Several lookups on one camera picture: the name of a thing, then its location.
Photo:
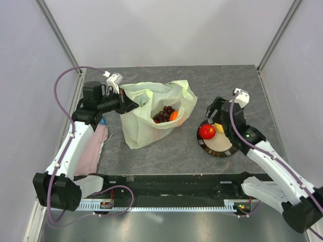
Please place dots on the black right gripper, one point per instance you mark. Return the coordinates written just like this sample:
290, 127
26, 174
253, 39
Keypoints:
215, 104

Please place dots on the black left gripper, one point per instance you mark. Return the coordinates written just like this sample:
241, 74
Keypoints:
125, 104

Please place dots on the yellow lemon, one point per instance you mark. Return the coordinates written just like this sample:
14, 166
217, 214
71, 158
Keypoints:
219, 128

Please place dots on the red apple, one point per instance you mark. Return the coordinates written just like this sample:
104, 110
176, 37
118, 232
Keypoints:
207, 131

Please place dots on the green avocado print plastic bag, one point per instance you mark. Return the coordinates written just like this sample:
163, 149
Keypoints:
138, 126

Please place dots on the orange fruit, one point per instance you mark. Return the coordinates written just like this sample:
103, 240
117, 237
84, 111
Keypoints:
173, 115

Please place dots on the purple grape bunch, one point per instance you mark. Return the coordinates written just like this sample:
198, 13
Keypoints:
163, 116

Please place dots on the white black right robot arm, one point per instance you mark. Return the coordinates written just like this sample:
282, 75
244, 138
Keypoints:
297, 199

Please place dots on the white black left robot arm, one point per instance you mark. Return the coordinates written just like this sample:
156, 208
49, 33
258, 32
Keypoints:
56, 187

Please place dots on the blue cloth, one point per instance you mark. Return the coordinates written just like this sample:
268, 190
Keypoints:
103, 122

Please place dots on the dark round fruit plate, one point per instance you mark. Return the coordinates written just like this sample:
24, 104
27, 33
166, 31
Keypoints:
219, 146

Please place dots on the pink folded cloth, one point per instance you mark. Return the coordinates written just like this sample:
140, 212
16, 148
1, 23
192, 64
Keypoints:
90, 156

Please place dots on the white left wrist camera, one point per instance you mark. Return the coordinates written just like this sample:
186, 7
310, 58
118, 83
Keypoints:
113, 80

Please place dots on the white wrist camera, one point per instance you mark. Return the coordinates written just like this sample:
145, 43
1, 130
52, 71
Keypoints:
241, 97
113, 80

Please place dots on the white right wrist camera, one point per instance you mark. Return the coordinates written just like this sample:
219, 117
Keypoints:
241, 97

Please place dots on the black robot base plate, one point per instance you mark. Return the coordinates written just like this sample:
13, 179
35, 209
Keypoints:
175, 189

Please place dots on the light blue cable duct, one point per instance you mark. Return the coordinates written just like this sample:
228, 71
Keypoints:
97, 206

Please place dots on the aluminium frame post left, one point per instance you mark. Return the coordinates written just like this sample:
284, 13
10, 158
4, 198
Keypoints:
56, 31

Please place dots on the aluminium frame post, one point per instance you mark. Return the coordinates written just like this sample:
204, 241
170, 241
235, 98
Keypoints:
279, 33
56, 31

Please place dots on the aluminium frame post right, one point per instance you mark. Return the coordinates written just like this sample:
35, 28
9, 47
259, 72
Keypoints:
279, 33

